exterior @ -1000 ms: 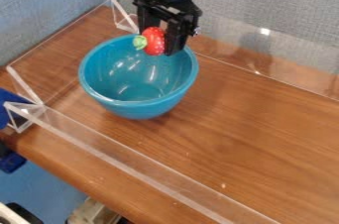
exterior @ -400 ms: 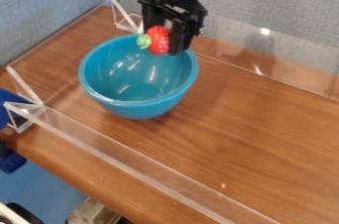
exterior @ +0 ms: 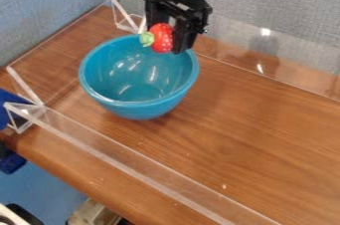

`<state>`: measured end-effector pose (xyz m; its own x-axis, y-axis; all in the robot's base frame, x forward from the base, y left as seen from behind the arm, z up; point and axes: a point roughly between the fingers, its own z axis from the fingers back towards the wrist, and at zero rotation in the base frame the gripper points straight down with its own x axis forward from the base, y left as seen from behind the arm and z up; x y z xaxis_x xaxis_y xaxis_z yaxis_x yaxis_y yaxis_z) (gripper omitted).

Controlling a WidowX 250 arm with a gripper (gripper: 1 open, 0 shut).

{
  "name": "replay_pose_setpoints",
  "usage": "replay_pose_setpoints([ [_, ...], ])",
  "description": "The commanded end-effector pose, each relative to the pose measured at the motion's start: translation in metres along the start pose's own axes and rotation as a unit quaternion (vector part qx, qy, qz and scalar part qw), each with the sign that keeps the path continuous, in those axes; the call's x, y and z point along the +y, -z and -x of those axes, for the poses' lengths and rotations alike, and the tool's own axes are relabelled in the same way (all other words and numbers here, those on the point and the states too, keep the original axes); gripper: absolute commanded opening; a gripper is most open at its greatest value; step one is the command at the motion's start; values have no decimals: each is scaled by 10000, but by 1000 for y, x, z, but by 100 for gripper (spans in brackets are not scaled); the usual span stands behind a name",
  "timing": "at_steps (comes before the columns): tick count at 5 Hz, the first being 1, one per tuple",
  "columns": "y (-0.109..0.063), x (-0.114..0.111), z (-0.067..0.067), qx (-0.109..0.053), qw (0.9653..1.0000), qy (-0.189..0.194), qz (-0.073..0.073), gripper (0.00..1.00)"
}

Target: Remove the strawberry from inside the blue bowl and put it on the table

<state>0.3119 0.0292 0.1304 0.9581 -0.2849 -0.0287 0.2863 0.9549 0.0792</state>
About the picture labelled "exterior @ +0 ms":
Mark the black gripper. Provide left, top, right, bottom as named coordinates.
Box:
left=145, top=0, right=211, bottom=54

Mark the red strawberry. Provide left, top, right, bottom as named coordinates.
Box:
left=139, top=23, right=171, bottom=54

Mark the blue bowl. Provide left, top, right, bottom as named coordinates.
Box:
left=78, top=35, right=198, bottom=120

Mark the clear acrylic barrier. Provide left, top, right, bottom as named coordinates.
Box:
left=0, top=5, right=340, bottom=225

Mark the blue clamp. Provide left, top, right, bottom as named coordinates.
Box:
left=0, top=88, right=31, bottom=175

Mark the beige object under table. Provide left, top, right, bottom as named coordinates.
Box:
left=66, top=198, right=122, bottom=225

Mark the white and black object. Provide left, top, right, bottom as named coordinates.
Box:
left=0, top=203, right=43, bottom=225

